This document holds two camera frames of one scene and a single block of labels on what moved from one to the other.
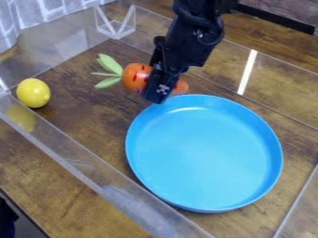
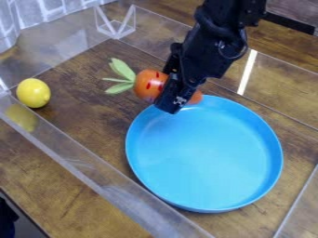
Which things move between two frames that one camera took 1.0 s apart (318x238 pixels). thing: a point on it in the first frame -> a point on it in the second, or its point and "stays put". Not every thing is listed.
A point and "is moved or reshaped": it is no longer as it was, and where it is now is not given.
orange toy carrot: (134, 74) is moved or reshaped
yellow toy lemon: (34, 92) stays put
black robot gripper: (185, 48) -> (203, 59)
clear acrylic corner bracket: (116, 29) stays put
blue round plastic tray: (204, 152) stays put
